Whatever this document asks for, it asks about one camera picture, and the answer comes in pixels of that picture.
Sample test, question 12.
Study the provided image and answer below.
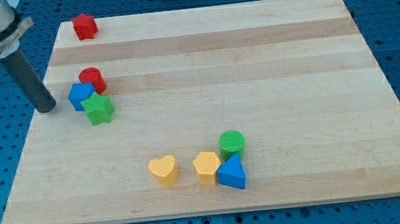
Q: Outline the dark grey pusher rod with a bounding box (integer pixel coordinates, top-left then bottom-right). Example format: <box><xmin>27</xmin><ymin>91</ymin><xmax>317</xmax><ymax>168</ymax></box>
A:
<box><xmin>0</xmin><ymin>49</ymin><xmax>56</xmax><ymax>113</ymax></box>

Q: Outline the yellow heart block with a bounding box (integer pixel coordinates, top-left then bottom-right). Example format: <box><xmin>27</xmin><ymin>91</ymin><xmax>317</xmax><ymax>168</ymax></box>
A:
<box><xmin>148</xmin><ymin>155</ymin><xmax>179</xmax><ymax>188</ymax></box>

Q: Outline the blue pentagon block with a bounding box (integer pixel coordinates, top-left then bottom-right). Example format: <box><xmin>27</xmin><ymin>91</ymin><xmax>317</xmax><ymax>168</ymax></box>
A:
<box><xmin>68</xmin><ymin>82</ymin><xmax>95</xmax><ymax>112</ymax></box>

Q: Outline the red cylinder block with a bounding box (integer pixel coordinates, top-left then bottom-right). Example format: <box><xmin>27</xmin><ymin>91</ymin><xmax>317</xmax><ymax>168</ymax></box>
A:
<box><xmin>79</xmin><ymin>67</ymin><xmax>107</xmax><ymax>94</ymax></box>

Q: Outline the green star block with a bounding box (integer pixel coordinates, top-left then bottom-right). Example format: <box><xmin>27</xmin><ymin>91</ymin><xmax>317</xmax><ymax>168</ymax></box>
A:
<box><xmin>81</xmin><ymin>92</ymin><xmax>114</xmax><ymax>126</ymax></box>

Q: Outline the green cylinder block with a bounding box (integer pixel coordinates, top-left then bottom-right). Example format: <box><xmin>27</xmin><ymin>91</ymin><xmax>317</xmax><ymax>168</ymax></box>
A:
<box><xmin>218</xmin><ymin>129</ymin><xmax>245</xmax><ymax>160</ymax></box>

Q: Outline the red star block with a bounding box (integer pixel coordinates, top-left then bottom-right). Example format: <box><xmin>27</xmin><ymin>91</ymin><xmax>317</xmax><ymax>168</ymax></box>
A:
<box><xmin>71</xmin><ymin>13</ymin><xmax>98</xmax><ymax>40</ymax></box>

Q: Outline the blue triangle block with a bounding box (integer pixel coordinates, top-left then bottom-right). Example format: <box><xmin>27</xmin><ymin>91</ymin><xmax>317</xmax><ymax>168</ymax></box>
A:
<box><xmin>217</xmin><ymin>155</ymin><xmax>247</xmax><ymax>189</ymax></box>

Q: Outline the yellow hexagon block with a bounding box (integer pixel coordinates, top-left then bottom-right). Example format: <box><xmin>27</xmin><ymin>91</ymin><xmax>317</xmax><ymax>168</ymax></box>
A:
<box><xmin>193</xmin><ymin>151</ymin><xmax>221</xmax><ymax>186</ymax></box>

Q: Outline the wooden board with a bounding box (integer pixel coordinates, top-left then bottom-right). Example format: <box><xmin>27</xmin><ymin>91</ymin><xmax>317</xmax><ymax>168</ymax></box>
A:
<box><xmin>1</xmin><ymin>0</ymin><xmax>400</xmax><ymax>224</ymax></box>

